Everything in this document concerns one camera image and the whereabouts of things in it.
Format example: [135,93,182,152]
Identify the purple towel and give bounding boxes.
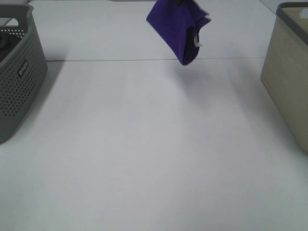
[146,0,211,65]

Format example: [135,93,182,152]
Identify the beige plastic basket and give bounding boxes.
[261,2,308,152]

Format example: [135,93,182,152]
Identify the grey perforated plastic basket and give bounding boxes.
[0,4,48,142]

